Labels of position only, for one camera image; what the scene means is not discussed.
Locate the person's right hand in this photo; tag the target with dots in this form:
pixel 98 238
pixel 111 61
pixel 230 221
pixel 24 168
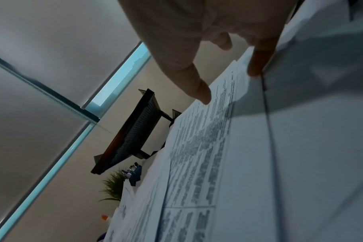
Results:
pixel 184 28

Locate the black mesh paper tray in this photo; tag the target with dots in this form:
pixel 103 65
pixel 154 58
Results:
pixel 133 132

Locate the stack of papers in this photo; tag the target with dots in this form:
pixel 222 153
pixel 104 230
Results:
pixel 199 153

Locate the grey roller blind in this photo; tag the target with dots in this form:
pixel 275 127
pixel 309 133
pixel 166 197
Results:
pixel 26 130
pixel 64 35

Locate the blue mesh pen holder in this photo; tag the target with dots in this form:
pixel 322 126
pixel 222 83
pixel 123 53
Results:
pixel 136 173

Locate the bunch of marker pens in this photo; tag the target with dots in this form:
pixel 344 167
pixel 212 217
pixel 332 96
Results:
pixel 129 171

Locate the green potted plant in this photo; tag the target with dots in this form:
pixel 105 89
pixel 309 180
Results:
pixel 114 186

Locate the white glue bottle orange cap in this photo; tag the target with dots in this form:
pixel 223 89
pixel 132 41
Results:
pixel 105 217

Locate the window with black frame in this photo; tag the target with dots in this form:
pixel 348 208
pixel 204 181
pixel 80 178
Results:
pixel 121 78

